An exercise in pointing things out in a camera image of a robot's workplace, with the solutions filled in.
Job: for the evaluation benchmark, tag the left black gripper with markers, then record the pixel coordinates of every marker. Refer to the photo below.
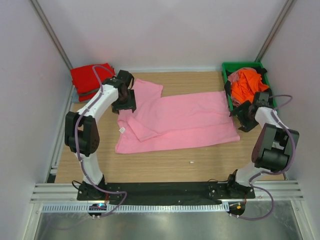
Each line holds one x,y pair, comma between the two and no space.
130,105

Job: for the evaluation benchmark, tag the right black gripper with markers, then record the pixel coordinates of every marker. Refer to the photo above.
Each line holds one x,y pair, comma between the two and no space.
246,126

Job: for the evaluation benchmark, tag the pink t shirt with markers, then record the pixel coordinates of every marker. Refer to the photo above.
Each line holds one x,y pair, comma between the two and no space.
183,121

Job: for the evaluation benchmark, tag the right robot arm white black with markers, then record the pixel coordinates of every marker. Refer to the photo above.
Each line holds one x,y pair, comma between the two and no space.
274,150

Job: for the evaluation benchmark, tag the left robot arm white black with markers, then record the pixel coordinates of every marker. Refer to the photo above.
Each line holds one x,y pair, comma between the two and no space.
81,133

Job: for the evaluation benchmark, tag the orange t shirt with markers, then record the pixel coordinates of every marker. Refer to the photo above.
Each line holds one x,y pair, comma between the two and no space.
247,83

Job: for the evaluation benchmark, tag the red folded t shirt top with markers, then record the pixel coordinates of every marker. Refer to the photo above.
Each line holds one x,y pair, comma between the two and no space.
84,78

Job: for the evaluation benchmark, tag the red folded t shirt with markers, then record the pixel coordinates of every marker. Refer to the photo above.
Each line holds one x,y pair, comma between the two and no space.
84,78
83,97

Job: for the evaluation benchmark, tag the red folded t shirt lower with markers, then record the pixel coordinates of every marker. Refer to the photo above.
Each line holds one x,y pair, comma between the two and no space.
83,97

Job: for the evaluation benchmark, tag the green plastic bin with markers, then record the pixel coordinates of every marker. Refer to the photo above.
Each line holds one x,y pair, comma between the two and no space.
260,84

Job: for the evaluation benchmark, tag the grey folded t shirt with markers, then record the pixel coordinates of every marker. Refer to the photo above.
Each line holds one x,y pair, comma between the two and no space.
75,97

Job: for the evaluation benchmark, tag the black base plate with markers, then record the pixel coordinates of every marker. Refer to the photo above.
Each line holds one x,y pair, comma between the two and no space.
165,193

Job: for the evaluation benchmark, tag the white slotted cable duct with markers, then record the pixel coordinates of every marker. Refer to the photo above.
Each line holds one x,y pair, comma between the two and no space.
99,208

